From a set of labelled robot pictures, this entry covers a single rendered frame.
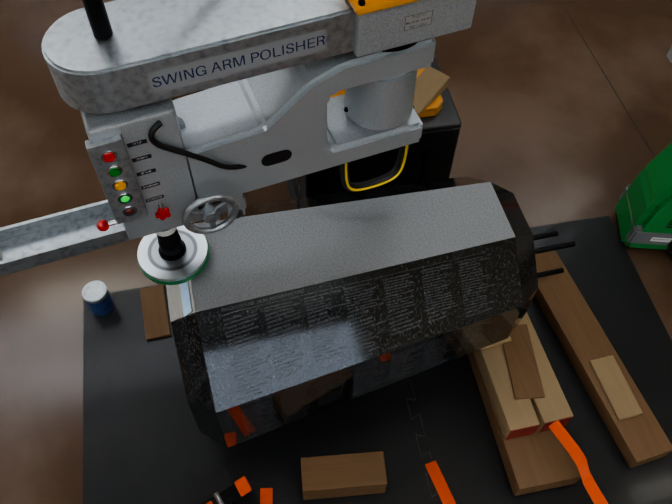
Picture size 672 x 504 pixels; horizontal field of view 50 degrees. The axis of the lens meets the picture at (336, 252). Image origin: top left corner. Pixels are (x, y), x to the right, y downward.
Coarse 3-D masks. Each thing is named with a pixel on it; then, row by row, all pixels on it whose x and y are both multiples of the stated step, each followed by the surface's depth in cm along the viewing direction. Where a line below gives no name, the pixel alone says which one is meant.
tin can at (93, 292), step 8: (88, 288) 293; (96, 288) 293; (104, 288) 293; (88, 296) 291; (96, 296) 291; (104, 296) 292; (88, 304) 294; (96, 304) 292; (104, 304) 295; (112, 304) 301; (96, 312) 298; (104, 312) 299
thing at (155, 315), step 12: (144, 288) 307; (156, 288) 307; (144, 300) 303; (156, 300) 303; (144, 312) 300; (156, 312) 300; (144, 324) 297; (156, 324) 297; (168, 324) 297; (156, 336) 294
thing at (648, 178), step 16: (656, 160) 304; (640, 176) 313; (656, 176) 301; (624, 192) 327; (640, 192) 311; (656, 192) 299; (624, 208) 324; (640, 208) 309; (656, 208) 300; (624, 224) 322; (640, 224) 312; (656, 224) 306; (624, 240) 323; (640, 240) 316; (656, 240) 315
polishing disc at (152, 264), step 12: (180, 228) 223; (144, 240) 220; (156, 240) 220; (192, 240) 220; (204, 240) 220; (144, 252) 217; (156, 252) 217; (192, 252) 218; (204, 252) 218; (144, 264) 215; (156, 264) 215; (168, 264) 215; (180, 264) 215; (192, 264) 215; (156, 276) 213; (168, 276) 213; (180, 276) 213
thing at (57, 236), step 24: (48, 216) 195; (72, 216) 197; (96, 216) 201; (240, 216) 201; (0, 240) 194; (24, 240) 195; (48, 240) 195; (72, 240) 196; (96, 240) 192; (120, 240) 196; (0, 264) 186; (24, 264) 189
